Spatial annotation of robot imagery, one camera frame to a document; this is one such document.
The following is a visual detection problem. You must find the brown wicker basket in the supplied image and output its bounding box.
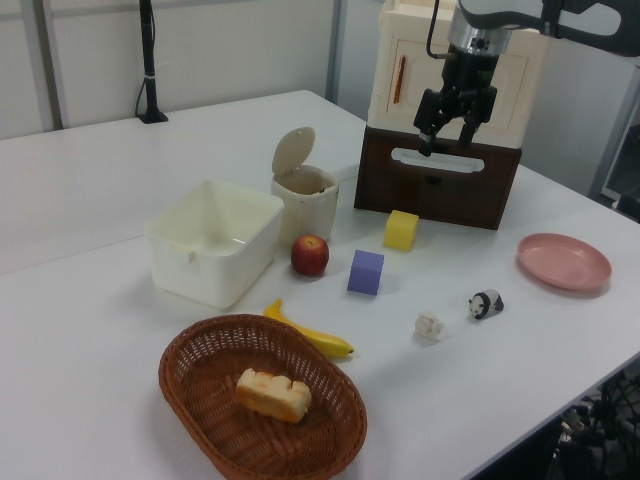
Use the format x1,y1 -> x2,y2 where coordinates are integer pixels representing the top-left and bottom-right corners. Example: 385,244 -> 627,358
158,313 -> 369,480

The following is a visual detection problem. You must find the black camera stand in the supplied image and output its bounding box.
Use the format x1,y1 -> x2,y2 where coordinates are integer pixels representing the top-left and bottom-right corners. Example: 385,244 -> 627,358
135,0 -> 170,125

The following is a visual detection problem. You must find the white drawer handle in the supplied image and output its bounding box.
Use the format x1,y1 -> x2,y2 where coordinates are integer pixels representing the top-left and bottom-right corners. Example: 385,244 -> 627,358
390,146 -> 488,175

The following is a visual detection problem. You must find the black cable bundle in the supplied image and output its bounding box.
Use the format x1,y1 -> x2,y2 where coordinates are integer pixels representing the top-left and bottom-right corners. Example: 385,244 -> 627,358
549,369 -> 640,480

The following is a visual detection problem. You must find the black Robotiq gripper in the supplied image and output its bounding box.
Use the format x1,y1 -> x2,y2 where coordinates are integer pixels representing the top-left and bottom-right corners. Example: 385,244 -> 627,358
413,44 -> 502,158

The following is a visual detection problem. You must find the yellow foam cube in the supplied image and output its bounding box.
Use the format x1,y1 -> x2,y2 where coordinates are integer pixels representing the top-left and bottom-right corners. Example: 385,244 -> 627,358
382,209 -> 420,252

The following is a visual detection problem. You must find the copper cabinet handle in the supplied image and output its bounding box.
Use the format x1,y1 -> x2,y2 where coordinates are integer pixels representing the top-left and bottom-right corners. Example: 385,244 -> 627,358
391,54 -> 407,105

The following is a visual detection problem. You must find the pink plastic plate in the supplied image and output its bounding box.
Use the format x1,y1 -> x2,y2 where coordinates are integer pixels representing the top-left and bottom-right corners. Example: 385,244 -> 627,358
516,232 -> 613,292

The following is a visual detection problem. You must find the purple foam cube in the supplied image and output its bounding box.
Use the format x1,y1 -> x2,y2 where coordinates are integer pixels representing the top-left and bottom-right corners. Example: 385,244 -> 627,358
346,249 -> 386,296

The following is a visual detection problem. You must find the red apple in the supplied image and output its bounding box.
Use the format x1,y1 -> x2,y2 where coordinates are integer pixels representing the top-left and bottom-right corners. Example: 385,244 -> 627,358
290,233 -> 331,277

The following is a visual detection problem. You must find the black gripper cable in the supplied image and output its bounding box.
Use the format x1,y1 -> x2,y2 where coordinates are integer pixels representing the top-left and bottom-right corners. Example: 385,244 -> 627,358
424,0 -> 451,60

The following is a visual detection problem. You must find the bread loaf piece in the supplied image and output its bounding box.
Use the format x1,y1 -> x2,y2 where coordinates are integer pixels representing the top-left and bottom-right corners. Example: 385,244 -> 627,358
235,367 -> 313,425

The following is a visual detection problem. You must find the white square plastic bin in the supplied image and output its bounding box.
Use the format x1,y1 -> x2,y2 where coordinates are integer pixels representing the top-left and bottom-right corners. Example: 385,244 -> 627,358
143,179 -> 285,310

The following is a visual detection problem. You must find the small panda toy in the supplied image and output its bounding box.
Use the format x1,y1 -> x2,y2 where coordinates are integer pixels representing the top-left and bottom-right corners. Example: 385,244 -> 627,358
468,288 -> 505,322

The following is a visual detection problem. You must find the yellow banana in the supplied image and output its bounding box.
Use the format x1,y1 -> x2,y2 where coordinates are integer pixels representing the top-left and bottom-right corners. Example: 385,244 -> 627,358
262,298 -> 356,360

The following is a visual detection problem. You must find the small cream lidded trash can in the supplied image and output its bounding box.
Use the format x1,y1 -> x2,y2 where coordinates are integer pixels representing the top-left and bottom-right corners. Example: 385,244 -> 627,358
270,125 -> 341,247

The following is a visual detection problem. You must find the cream plastic storage cabinet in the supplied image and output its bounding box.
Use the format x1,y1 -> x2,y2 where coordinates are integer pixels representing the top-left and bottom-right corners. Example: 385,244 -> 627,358
366,0 -> 551,150

